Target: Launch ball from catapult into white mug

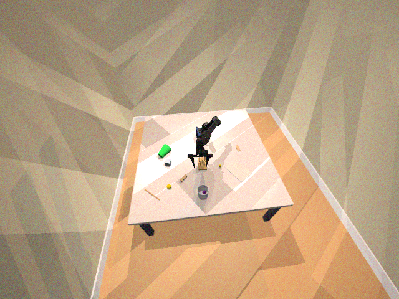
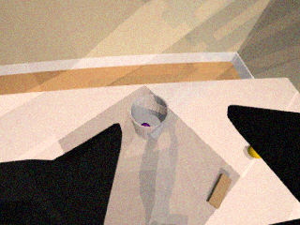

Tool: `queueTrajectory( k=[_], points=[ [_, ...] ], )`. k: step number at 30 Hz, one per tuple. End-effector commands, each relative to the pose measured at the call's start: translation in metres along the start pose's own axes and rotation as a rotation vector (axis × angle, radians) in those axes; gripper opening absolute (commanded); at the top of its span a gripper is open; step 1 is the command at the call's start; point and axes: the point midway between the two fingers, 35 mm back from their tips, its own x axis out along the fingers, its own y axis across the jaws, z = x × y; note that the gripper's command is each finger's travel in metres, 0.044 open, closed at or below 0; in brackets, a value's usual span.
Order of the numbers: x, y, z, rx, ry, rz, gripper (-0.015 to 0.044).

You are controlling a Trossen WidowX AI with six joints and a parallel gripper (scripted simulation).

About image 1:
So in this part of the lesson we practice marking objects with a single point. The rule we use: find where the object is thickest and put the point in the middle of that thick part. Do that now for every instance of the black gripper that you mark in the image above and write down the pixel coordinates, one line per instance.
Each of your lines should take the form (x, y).
(208, 156)

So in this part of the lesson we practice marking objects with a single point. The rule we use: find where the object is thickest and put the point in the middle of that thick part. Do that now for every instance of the green cylinder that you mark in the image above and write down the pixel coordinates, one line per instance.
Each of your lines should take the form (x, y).
(164, 151)

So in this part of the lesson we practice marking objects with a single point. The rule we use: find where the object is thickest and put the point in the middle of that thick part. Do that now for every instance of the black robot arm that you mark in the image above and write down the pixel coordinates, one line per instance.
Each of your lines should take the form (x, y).
(206, 131)

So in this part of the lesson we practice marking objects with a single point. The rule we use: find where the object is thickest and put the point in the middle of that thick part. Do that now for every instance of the grey cylinder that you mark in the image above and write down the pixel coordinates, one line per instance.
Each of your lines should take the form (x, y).
(202, 188)

